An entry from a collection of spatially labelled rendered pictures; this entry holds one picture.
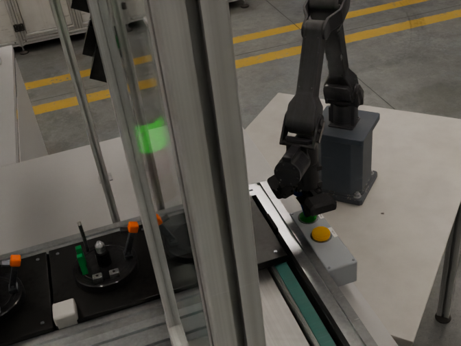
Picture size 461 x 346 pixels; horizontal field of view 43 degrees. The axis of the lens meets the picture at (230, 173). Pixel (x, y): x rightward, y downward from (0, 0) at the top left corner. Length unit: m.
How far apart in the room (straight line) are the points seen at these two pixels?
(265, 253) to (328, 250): 0.14
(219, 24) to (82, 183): 1.59
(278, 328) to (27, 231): 0.79
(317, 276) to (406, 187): 0.50
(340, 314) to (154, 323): 0.37
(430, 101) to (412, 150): 2.08
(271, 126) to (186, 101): 1.69
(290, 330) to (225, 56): 0.99
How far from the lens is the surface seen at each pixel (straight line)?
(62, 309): 1.25
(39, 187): 1.87
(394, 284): 1.38
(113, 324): 1.23
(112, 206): 1.47
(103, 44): 0.85
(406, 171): 1.72
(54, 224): 1.70
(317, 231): 1.33
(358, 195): 1.58
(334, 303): 1.20
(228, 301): 0.33
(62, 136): 3.93
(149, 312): 1.23
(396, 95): 3.92
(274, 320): 1.23
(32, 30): 5.36
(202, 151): 0.27
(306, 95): 1.22
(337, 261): 1.28
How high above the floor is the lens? 1.84
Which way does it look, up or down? 35 degrees down
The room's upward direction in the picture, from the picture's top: 7 degrees counter-clockwise
